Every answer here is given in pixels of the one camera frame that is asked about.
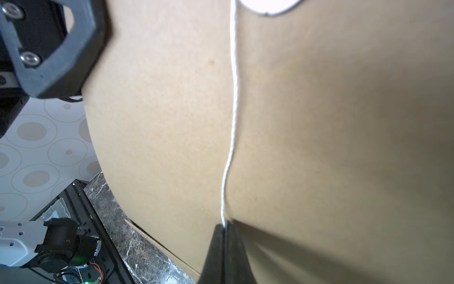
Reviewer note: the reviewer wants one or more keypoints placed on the brown file envelope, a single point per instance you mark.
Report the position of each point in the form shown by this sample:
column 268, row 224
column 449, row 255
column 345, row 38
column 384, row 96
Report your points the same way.
column 195, row 275
column 343, row 171

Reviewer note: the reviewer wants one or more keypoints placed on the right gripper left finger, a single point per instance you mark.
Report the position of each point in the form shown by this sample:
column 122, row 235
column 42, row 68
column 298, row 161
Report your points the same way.
column 213, row 268

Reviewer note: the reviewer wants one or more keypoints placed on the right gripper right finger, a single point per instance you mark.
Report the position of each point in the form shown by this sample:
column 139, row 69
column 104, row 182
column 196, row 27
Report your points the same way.
column 237, row 266

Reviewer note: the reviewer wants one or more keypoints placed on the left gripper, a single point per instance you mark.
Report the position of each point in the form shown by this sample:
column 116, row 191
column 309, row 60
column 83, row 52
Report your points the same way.
column 48, row 49

